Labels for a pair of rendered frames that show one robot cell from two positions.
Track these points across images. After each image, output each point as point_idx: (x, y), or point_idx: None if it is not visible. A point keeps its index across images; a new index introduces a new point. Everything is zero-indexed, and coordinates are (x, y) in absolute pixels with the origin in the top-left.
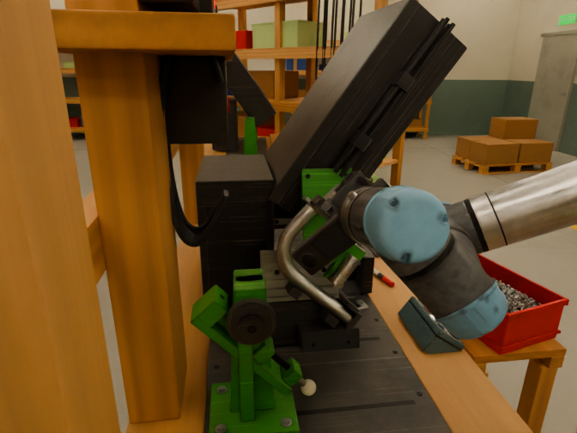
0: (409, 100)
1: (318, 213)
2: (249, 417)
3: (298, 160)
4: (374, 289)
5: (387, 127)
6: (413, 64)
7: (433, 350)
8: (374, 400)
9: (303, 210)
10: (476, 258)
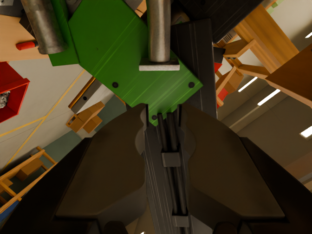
0: (162, 202)
1: (190, 120)
2: None
3: (212, 88)
4: (21, 27)
5: (159, 174)
6: (188, 232)
7: None
8: None
9: (167, 48)
10: None
